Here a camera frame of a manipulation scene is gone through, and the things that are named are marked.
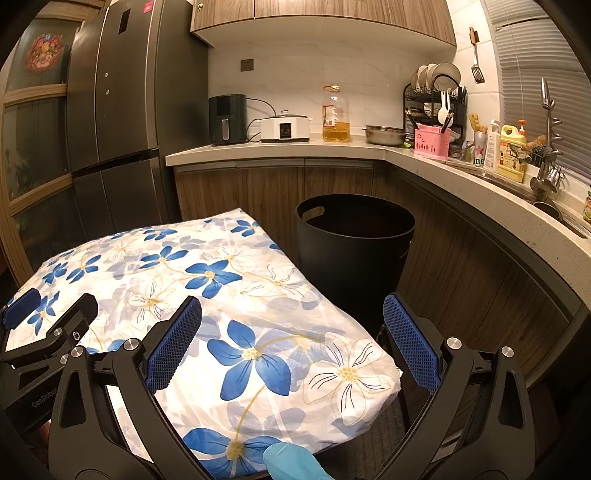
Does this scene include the yellow detergent bottle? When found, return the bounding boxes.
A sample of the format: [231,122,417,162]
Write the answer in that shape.
[498,120,528,183]

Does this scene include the dark grey refrigerator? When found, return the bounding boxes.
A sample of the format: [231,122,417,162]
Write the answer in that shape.
[65,0,209,227]

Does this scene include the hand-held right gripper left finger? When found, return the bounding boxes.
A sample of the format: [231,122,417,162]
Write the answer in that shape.
[48,295,218,480]

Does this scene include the colourful flower decoration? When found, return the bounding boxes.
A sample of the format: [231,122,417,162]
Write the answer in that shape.
[25,31,65,72]

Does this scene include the steel bowl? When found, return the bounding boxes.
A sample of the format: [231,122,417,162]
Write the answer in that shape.
[362,124,408,147]

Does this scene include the row of white dishes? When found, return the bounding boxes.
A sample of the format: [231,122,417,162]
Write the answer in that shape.
[411,62,461,93]

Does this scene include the white electric cooker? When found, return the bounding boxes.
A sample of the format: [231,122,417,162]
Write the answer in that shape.
[260,109,311,143]

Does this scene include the steel kitchen faucet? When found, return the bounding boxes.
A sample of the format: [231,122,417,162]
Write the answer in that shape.
[530,78,564,195]

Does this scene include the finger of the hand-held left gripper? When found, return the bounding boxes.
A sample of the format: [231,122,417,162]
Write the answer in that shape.
[0,292,99,367]
[0,287,43,333]

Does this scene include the pink plastic basket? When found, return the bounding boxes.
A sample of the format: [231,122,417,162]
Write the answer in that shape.
[413,128,451,160]

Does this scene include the beer can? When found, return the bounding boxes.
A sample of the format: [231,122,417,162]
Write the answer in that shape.
[473,130,489,167]

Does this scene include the hanging metal spatula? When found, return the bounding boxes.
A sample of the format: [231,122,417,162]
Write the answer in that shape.
[469,27,485,84]

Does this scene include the black air fryer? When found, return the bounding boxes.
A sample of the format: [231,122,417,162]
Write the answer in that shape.
[209,94,247,146]

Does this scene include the person's right hand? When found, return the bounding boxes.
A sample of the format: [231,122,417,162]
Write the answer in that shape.
[263,443,331,480]

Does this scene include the wire sponge holder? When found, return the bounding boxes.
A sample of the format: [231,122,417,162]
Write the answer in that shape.
[526,136,561,169]

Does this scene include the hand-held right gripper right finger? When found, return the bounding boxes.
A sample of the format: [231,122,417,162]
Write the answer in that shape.
[374,292,543,480]

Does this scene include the black round bin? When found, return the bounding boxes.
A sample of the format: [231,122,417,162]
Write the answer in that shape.
[295,194,415,326]

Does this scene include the cooking oil bottle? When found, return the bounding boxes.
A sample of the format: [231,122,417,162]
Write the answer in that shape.
[322,84,352,143]

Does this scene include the grey window blind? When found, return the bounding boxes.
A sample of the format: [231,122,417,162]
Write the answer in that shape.
[482,0,591,185]

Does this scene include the white pump bottle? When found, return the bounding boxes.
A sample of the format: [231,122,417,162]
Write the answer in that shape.
[484,120,502,174]

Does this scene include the black power cable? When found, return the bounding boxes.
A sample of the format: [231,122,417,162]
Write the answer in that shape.
[245,97,278,141]

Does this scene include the wooden wall cabinet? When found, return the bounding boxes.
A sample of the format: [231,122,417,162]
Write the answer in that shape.
[190,0,458,47]

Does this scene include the black dish rack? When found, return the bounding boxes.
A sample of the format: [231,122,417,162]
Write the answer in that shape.
[403,83,468,148]

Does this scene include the blue floral tablecloth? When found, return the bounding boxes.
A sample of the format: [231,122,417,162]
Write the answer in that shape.
[9,208,402,476]

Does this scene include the wooden glass door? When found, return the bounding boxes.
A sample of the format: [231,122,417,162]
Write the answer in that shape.
[0,14,84,287]

